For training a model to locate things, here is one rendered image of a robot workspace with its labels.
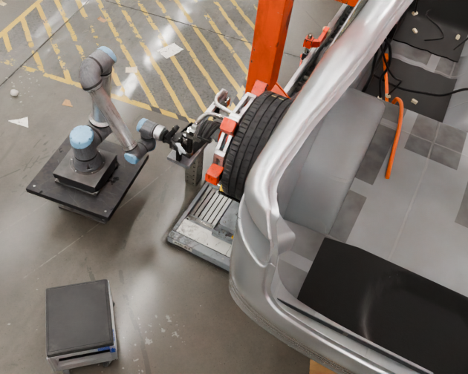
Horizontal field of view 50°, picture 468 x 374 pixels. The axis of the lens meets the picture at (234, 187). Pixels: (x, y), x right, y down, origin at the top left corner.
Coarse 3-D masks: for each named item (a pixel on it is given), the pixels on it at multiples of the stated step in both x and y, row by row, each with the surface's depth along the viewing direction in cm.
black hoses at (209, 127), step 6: (210, 120) 279; (204, 126) 277; (210, 126) 275; (216, 126) 276; (198, 132) 278; (204, 132) 277; (210, 132) 276; (198, 138) 279; (204, 138) 278; (210, 138) 278
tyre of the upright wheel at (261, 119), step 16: (272, 96) 277; (256, 112) 267; (272, 112) 267; (240, 128) 264; (256, 128) 264; (272, 128) 262; (240, 144) 264; (256, 144) 262; (240, 160) 265; (224, 176) 275; (240, 176) 269; (224, 192) 290; (240, 192) 278
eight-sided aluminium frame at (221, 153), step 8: (248, 96) 282; (256, 96) 284; (240, 104) 277; (248, 104) 278; (232, 112) 272; (240, 120) 271; (224, 136) 273; (232, 136) 271; (216, 152) 274; (224, 152) 272; (216, 160) 278; (224, 160) 278
